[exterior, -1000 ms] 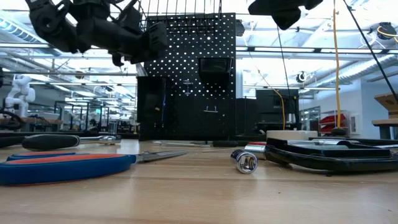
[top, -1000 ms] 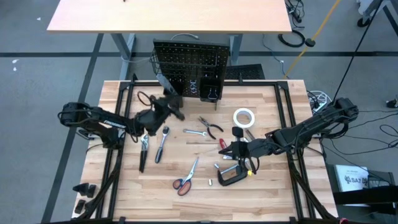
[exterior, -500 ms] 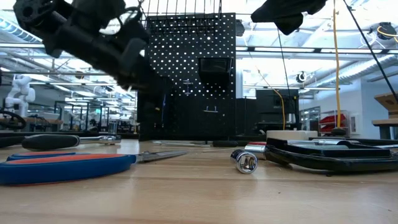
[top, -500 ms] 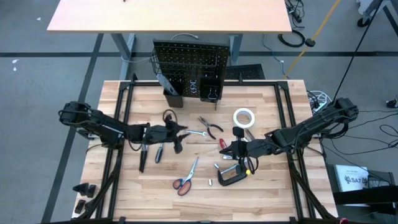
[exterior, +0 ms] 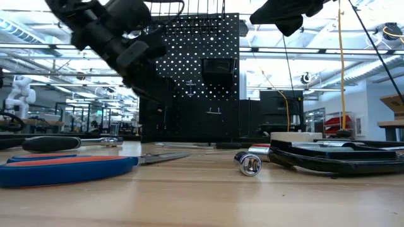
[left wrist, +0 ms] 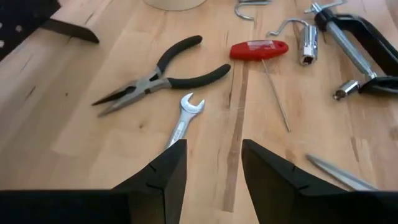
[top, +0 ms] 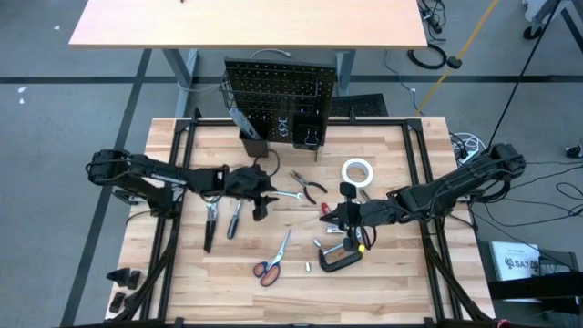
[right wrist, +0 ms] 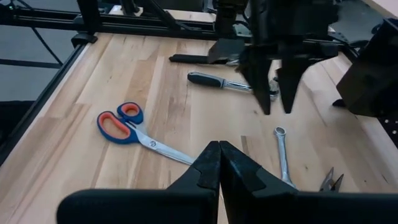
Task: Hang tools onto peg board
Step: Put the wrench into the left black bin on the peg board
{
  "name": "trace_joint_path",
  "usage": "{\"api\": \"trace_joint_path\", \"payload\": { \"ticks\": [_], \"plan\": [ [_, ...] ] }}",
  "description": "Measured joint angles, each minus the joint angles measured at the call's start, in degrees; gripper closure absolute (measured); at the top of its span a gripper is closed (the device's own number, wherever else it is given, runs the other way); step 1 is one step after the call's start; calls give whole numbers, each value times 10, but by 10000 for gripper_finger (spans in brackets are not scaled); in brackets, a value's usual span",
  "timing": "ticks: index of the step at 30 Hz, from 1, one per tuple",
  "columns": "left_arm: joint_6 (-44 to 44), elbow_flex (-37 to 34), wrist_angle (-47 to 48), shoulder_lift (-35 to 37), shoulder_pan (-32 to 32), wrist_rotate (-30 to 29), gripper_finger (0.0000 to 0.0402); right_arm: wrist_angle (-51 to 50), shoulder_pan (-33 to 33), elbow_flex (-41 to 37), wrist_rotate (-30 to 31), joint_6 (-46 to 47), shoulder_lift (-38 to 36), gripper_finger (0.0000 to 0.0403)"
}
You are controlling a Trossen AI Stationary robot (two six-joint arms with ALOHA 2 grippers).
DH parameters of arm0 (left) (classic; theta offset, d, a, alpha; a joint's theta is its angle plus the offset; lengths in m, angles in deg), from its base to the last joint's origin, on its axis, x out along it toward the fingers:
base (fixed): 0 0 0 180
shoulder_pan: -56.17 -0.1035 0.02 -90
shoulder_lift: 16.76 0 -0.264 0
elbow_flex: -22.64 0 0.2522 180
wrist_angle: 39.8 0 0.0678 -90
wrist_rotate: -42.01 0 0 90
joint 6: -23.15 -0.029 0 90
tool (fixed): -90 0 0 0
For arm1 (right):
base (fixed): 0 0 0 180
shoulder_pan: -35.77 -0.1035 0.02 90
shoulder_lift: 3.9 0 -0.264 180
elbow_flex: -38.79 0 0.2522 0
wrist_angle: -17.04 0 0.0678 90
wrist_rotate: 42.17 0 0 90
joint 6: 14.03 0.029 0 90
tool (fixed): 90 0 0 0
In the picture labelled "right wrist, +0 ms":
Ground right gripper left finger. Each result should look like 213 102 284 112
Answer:
57 140 222 224

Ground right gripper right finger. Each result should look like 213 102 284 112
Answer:
219 140 398 224

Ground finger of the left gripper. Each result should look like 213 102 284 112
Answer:
275 58 312 114
238 46 274 116

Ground silver combination wrench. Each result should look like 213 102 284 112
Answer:
272 125 299 190

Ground black-handled ratchet wrench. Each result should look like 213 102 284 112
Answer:
187 71 280 102

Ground black-handled needle-nose pliers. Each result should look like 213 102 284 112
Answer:
318 166 345 192

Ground blue and orange scissors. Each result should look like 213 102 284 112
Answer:
96 101 197 166

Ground tall black pegboard bin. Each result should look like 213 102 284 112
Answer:
335 17 398 118

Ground light wooden desk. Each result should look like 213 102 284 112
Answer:
362 0 398 19

